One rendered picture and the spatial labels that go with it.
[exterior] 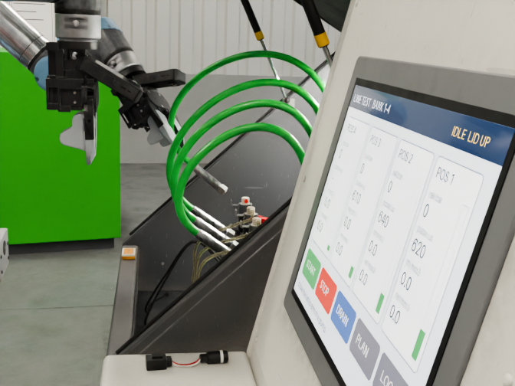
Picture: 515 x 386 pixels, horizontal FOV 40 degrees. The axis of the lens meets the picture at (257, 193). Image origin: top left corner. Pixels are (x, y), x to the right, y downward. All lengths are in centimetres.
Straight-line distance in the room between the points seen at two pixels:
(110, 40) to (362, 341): 110
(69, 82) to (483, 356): 89
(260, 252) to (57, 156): 367
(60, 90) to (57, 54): 6
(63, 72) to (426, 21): 69
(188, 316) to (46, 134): 362
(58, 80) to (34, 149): 345
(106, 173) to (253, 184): 306
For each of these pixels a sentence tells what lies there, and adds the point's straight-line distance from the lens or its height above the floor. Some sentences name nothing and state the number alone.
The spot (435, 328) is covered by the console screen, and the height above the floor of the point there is 126.
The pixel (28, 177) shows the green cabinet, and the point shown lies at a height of 52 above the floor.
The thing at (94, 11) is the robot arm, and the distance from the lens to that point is 123.
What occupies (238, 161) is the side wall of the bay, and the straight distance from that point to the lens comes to 172.
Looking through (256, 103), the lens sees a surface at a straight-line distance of 122.
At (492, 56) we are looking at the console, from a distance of 59.
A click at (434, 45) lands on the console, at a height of 146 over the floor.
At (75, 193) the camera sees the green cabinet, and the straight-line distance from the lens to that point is 474.
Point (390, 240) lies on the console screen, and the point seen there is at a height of 129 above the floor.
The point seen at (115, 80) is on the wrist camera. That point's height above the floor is 138.
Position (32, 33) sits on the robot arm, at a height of 145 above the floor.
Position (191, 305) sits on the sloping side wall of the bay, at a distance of 110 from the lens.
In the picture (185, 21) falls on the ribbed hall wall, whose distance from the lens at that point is 788.
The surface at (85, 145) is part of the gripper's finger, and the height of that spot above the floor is 127.
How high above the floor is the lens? 147
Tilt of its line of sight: 13 degrees down
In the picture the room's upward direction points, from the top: 2 degrees clockwise
